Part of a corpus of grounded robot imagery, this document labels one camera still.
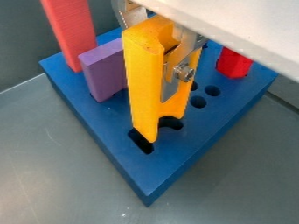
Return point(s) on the purple rectangular block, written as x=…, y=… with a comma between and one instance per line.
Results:
x=104, y=69

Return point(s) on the red octagonal prism block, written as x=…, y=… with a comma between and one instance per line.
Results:
x=232, y=64

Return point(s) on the blue shape sorter board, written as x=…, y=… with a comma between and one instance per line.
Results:
x=152, y=165

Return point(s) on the red square prism block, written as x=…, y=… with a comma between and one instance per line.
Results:
x=70, y=23

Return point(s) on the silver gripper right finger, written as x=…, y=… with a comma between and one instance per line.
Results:
x=177, y=60

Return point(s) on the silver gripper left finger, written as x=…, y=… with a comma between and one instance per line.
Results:
x=129, y=13

